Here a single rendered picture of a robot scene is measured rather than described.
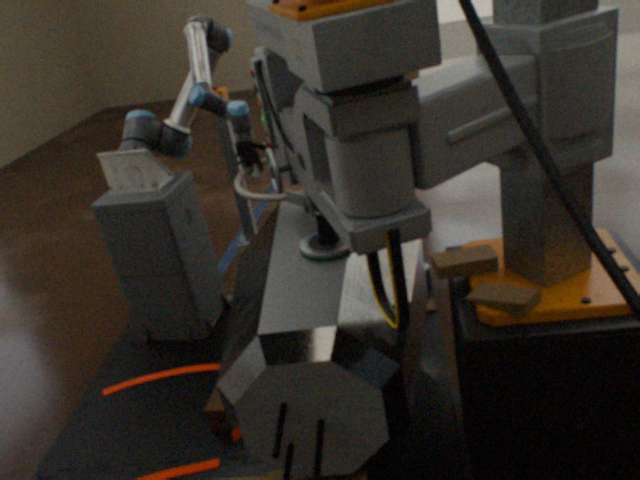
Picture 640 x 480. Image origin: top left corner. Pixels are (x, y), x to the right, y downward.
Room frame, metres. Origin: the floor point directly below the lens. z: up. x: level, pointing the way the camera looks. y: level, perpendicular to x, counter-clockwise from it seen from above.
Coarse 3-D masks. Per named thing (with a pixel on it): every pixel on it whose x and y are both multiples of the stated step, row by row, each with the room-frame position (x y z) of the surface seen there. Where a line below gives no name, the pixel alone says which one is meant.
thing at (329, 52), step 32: (256, 0) 1.94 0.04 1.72; (288, 0) 1.75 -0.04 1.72; (416, 0) 1.23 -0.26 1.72; (256, 32) 1.95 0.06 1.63; (288, 32) 1.40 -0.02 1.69; (320, 32) 1.19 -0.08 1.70; (352, 32) 1.21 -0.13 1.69; (384, 32) 1.22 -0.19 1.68; (416, 32) 1.23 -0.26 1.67; (288, 64) 1.47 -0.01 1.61; (320, 64) 1.19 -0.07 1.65; (352, 64) 1.20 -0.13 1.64; (384, 64) 1.22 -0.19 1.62; (416, 64) 1.23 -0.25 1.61
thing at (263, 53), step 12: (264, 48) 2.05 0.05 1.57; (264, 60) 1.92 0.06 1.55; (276, 60) 1.92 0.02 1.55; (264, 72) 1.96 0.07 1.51; (276, 72) 1.92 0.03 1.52; (288, 72) 1.92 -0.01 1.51; (276, 84) 1.92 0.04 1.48; (288, 84) 1.92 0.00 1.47; (300, 84) 1.93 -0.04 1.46; (276, 96) 1.92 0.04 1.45; (288, 96) 1.92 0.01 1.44; (276, 108) 1.92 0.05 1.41; (276, 132) 1.98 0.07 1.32; (276, 144) 2.02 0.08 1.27; (276, 156) 2.08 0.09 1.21; (288, 180) 1.93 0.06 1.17
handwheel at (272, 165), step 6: (270, 150) 1.87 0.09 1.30; (270, 156) 1.85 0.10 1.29; (270, 162) 1.91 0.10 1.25; (276, 162) 1.83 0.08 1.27; (270, 168) 1.87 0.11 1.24; (276, 168) 1.82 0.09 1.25; (282, 168) 1.88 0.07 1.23; (288, 168) 1.88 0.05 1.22; (270, 174) 1.88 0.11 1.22; (276, 174) 1.81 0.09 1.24; (276, 180) 1.82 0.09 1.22; (276, 186) 1.88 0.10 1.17; (282, 186) 1.82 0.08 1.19
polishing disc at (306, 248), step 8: (312, 232) 2.12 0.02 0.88; (304, 240) 2.07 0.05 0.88; (312, 240) 2.06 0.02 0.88; (304, 248) 2.00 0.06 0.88; (312, 248) 1.99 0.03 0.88; (320, 248) 1.98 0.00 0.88; (328, 248) 1.97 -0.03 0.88; (336, 248) 1.96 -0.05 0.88; (344, 248) 1.94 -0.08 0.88; (312, 256) 1.95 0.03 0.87; (320, 256) 1.93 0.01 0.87; (328, 256) 1.93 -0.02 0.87
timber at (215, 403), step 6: (216, 390) 2.27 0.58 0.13; (216, 396) 2.22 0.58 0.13; (210, 402) 2.19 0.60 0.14; (216, 402) 2.18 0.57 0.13; (210, 408) 2.15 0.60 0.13; (216, 408) 2.14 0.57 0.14; (222, 408) 2.14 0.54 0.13; (210, 414) 2.14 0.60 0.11; (216, 414) 2.13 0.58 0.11; (222, 414) 2.13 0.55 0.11; (210, 420) 2.14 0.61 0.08; (216, 420) 2.14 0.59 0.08; (222, 420) 2.13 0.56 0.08; (210, 426) 2.15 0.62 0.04; (216, 426) 2.14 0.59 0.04; (222, 426) 2.13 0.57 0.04; (228, 426) 2.12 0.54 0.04
